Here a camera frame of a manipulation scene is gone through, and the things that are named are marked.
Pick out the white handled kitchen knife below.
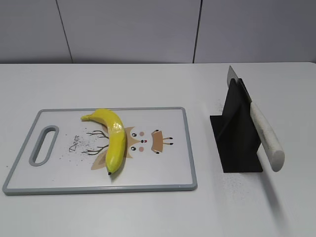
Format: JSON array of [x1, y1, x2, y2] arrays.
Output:
[[227, 65, 285, 172]]

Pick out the yellow plastic banana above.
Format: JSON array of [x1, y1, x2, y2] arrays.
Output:
[[80, 109, 126, 175]]

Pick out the black knife stand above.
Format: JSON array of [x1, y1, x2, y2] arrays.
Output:
[[210, 79, 263, 173]]

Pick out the white deer cutting board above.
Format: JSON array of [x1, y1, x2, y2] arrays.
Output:
[[2, 107, 197, 195]]

